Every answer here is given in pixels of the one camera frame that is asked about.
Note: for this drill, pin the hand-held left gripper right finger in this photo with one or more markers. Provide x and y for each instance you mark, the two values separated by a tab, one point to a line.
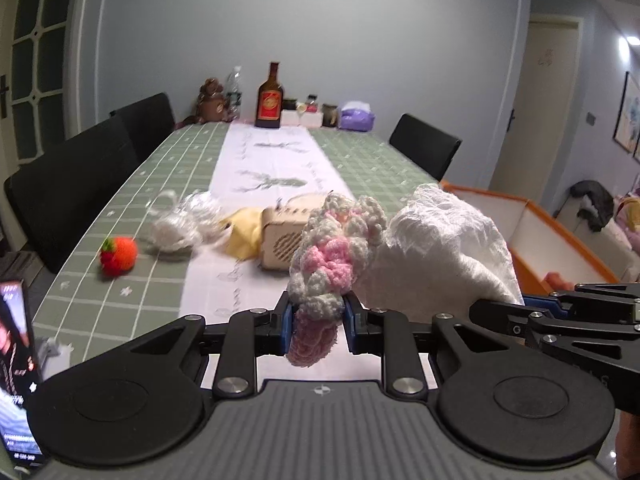
351	325

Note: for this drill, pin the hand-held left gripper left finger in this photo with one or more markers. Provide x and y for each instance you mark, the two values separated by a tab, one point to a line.
286	325

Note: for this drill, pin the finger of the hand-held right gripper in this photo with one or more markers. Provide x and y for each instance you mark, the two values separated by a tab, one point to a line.
547	306
500	317

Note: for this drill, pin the orange storage box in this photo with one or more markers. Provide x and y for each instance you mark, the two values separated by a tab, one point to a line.
560	245

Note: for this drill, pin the pink white crochet flower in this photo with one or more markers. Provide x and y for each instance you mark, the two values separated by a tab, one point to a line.
325	260

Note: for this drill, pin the white soft towel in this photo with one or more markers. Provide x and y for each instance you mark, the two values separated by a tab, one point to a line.
440	250

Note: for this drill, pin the yellow cloth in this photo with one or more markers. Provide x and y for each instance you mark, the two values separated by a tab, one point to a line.
245	240

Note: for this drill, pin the clear plastic bag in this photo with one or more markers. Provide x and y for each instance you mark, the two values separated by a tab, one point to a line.
175	232

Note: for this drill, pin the person's right forearm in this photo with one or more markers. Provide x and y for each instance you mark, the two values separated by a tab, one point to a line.
629	445

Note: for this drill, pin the pink plush item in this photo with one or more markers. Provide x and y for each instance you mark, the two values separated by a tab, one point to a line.
557	278

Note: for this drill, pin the beige small radio speaker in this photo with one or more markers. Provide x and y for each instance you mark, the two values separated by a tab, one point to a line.
280	245

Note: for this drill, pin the beige sofa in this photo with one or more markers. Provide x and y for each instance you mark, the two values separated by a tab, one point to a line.
615	245

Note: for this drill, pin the black jacket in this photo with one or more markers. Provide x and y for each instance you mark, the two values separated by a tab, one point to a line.
595	202

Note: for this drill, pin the white table runner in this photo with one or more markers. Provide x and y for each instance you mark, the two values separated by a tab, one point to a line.
265	160

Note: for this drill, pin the red crochet strawberry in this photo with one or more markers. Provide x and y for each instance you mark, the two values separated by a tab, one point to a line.
120	257

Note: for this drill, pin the black chair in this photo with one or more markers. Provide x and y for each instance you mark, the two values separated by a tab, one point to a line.
425	145
147	120
70	185

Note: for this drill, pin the cream door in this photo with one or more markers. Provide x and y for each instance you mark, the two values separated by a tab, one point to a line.
540	110

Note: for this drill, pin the framed picture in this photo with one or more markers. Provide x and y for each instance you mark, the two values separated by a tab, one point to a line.
627	120

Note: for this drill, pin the purple tissue pack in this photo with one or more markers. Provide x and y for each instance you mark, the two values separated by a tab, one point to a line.
357	117

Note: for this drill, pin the green checked tablecloth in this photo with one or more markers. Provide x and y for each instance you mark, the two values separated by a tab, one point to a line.
140	175

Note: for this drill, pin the dark glass jar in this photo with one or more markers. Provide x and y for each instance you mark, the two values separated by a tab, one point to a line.
330	116

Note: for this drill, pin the brown bottle red label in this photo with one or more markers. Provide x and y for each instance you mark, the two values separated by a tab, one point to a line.
270	105

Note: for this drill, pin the small dark jar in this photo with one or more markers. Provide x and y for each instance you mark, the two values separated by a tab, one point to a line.
289	104

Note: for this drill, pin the small jar red label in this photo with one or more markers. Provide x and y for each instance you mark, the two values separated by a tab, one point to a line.
312	105

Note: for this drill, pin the small white object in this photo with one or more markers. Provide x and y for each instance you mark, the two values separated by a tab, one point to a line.
57	352

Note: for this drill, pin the brown bear toy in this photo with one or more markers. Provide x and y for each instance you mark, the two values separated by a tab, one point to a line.
212	105

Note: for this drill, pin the clear water bottle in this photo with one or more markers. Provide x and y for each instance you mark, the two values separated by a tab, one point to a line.
234	92

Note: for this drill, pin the smartphone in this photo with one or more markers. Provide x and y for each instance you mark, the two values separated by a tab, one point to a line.
15	360

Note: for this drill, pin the glass panel door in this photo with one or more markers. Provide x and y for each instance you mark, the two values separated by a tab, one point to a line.
35	50

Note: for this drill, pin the wall light switch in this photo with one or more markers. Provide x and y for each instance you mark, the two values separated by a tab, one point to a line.
591	119

